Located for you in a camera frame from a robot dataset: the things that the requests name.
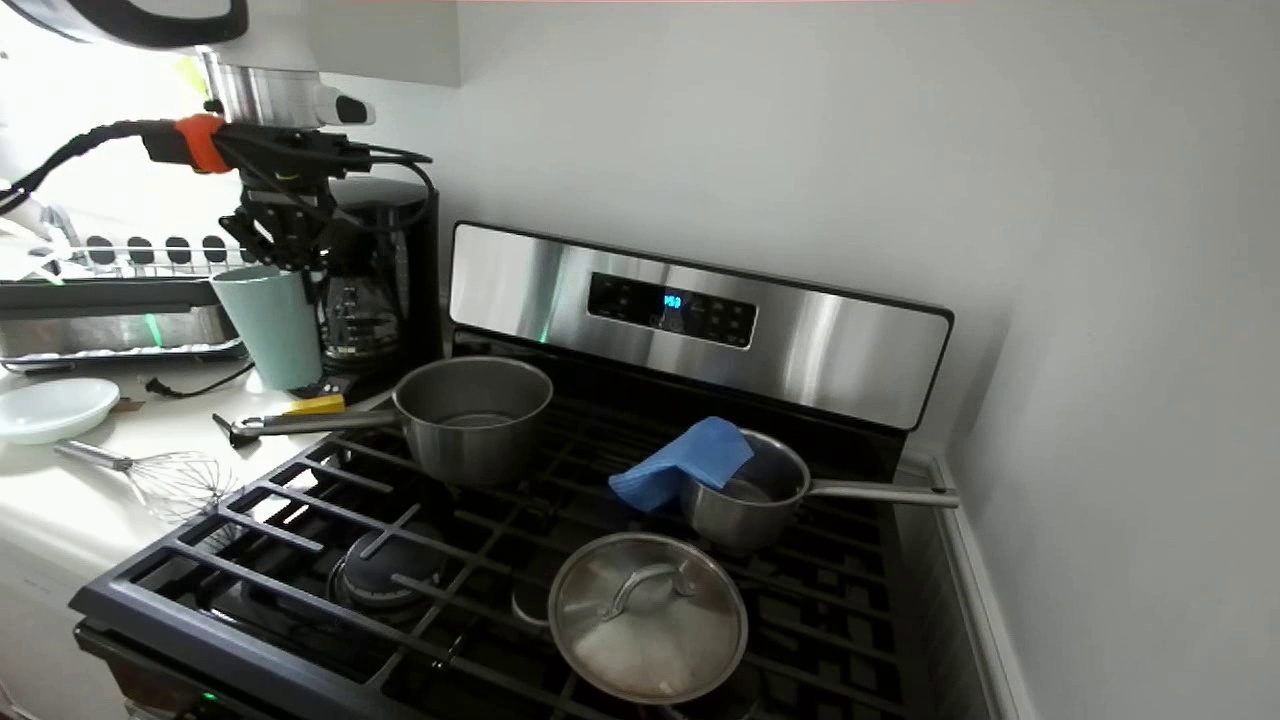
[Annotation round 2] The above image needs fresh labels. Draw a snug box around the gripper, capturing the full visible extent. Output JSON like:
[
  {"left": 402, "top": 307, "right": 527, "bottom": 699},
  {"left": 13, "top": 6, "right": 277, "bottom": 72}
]
[{"left": 219, "top": 164, "right": 337, "bottom": 273}]

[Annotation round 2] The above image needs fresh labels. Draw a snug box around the teal plastic cup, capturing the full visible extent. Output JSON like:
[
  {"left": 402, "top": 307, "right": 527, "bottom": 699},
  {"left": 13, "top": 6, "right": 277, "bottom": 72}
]
[{"left": 209, "top": 264, "right": 324, "bottom": 392}]

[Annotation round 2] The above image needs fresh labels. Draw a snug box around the glass coffee carafe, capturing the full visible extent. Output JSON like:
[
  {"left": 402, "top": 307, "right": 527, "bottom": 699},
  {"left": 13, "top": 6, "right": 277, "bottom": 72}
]
[{"left": 321, "top": 274, "right": 403, "bottom": 372}]

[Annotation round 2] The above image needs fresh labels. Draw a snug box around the black coffee maker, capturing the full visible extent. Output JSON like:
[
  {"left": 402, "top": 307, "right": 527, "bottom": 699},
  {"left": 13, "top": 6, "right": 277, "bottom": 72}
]
[{"left": 315, "top": 177, "right": 442, "bottom": 403}]

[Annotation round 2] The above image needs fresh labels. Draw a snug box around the dish rack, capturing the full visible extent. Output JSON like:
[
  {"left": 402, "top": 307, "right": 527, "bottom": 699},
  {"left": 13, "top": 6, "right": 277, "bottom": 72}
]
[{"left": 0, "top": 232, "right": 252, "bottom": 364}]

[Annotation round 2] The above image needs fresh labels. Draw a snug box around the metal whisk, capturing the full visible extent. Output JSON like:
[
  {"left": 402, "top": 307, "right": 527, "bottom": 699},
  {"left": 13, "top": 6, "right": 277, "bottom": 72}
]
[{"left": 54, "top": 440, "right": 242, "bottom": 527}]

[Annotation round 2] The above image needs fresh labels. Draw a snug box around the large steel pot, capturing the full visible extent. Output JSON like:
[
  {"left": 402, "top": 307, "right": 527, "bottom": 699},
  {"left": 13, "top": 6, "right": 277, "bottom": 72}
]
[{"left": 212, "top": 356, "right": 555, "bottom": 489}]

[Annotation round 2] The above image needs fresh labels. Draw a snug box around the white bowl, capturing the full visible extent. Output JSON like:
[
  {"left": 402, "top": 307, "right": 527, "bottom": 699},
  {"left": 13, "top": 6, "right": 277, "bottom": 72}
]
[{"left": 0, "top": 377, "right": 121, "bottom": 446}]

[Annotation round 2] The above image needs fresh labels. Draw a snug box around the large black stove burner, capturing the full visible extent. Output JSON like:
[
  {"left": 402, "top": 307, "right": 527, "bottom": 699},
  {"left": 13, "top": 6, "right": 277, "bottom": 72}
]
[{"left": 330, "top": 522, "right": 451, "bottom": 614}]

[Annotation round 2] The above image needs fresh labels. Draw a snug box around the small black stove burner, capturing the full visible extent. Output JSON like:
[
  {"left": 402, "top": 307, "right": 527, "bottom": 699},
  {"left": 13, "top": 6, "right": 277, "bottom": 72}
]
[{"left": 509, "top": 582, "right": 557, "bottom": 631}]

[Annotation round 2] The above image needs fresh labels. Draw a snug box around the blue cloth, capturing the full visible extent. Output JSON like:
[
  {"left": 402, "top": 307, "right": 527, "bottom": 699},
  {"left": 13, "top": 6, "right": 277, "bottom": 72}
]
[{"left": 608, "top": 416, "right": 755, "bottom": 514}]

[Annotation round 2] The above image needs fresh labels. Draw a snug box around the steel pot lid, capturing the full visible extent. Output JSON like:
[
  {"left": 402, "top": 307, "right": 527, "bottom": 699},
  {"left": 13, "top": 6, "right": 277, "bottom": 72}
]
[{"left": 547, "top": 531, "right": 750, "bottom": 706}]

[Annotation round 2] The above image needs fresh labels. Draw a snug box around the small steel saucepan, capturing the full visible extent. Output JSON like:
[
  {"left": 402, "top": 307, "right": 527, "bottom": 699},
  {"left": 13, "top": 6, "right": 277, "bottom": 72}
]
[{"left": 679, "top": 430, "right": 960, "bottom": 557}]

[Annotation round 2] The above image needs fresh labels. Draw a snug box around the stainless steel gas stove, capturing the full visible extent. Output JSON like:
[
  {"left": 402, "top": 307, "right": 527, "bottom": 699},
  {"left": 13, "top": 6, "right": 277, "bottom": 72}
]
[{"left": 69, "top": 220, "right": 956, "bottom": 720}]

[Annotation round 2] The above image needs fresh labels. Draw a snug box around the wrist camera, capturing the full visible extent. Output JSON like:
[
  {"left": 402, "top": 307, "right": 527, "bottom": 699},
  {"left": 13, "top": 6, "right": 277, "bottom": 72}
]
[{"left": 215, "top": 124, "right": 374, "bottom": 174}]

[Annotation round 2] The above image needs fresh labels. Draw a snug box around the black cable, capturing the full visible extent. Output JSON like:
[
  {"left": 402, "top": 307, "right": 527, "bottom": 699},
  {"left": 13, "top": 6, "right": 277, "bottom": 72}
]
[{"left": 145, "top": 360, "right": 257, "bottom": 400}]

